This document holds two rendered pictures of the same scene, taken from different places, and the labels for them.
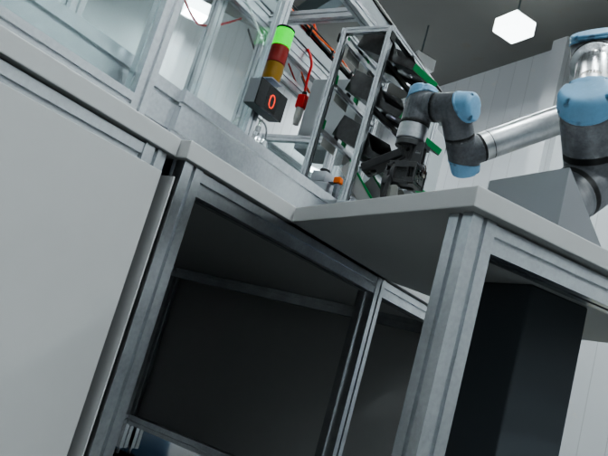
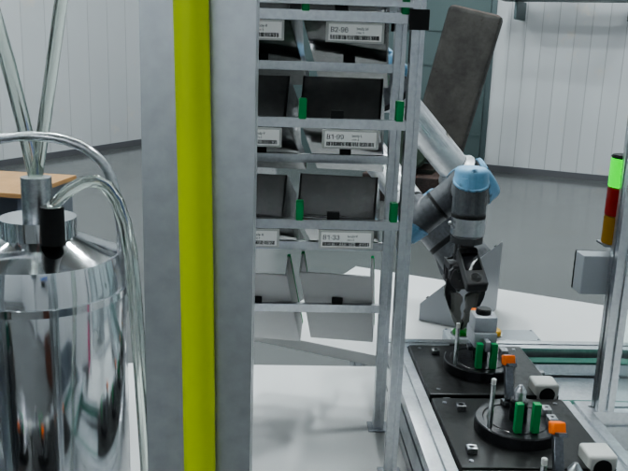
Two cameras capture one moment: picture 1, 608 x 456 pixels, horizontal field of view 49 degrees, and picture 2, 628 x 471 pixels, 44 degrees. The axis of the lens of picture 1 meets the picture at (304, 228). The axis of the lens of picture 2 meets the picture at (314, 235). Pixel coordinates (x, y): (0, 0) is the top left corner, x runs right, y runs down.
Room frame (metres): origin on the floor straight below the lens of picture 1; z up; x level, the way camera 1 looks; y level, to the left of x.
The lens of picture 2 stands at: (2.90, 0.93, 1.58)
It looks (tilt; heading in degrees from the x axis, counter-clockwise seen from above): 14 degrees down; 232
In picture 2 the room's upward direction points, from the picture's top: 2 degrees clockwise
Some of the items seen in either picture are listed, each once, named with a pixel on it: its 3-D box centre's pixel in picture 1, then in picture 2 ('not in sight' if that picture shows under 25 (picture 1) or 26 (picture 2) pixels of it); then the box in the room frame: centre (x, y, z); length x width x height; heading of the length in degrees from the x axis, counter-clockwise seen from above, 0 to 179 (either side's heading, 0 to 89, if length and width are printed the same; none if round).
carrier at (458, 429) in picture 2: not in sight; (519, 406); (1.90, 0.20, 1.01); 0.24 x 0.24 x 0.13; 55
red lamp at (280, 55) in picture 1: (278, 55); (620, 201); (1.66, 0.19, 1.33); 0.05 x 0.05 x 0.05
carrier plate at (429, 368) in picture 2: not in sight; (478, 372); (1.75, -0.01, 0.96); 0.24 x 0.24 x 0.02; 55
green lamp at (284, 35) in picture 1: (282, 39); (624, 172); (1.66, 0.19, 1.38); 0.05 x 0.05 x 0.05
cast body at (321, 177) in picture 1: (318, 181); (483, 327); (1.76, 0.00, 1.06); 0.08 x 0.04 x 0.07; 55
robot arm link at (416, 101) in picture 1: (420, 107); (470, 192); (1.60, -0.20, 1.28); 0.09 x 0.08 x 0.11; 49
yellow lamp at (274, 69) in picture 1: (272, 72); (617, 229); (1.66, 0.19, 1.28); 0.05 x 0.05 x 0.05
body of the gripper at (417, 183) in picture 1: (406, 165); (463, 261); (1.60, -0.20, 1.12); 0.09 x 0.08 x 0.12; 55
